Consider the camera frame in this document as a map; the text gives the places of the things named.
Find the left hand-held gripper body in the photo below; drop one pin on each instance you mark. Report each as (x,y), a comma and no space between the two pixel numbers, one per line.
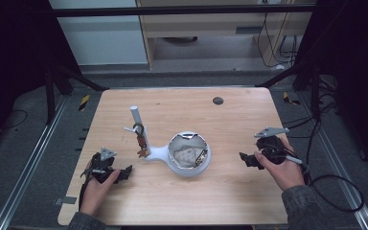
(100,171)

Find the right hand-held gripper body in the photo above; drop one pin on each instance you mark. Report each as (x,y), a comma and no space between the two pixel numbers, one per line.
(271,150)

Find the white key holder stand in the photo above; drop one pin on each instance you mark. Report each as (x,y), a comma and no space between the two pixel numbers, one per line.
(159,155)

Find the white bowl with silver rim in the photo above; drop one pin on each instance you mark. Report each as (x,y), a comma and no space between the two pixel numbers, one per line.
(172,148)

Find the person's left hand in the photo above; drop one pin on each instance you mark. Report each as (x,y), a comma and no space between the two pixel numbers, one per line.
(94,196)

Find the person's right hand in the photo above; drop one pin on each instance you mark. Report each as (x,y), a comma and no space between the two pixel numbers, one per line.
(286,174)

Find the grey tape strip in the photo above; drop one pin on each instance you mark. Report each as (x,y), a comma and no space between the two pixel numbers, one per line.
(65,200)

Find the yellow black hazard tape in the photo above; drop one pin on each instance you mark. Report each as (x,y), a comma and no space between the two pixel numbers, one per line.
(290,99)
(84,103)

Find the grey round table grommet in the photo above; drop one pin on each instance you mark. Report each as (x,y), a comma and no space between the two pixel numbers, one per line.
(218,101)

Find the black metal stand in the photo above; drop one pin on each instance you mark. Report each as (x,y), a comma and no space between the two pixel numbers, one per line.
(315,92)
(50,96)

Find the black curtain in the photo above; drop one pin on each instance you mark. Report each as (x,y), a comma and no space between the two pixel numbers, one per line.
(354,80)
(9,57)

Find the white cabinet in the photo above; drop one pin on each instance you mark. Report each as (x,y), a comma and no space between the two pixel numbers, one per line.
(102,38)

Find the light wooden desk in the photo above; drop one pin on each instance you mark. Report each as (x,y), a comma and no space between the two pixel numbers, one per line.
(204,25)

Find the black horizontal crossbar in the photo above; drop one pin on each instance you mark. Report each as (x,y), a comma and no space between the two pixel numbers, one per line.
(172,10)

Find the aluminium floor rail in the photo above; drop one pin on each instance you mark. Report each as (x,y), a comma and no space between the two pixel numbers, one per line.
(340,166)
(28,163)

